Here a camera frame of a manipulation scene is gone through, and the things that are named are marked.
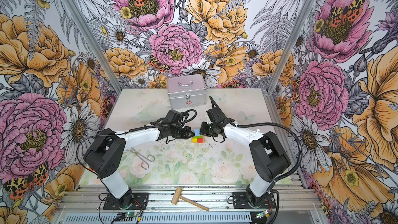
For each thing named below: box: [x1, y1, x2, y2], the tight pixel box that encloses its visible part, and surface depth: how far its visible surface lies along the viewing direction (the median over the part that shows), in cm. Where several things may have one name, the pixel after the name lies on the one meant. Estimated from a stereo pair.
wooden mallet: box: [171, 186, 210, 212], surface depth 76 cm
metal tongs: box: [126, 147, 156, 170], surface depth 89 cm
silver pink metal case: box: [166, 73, 207, 110], surface depth 107 cm
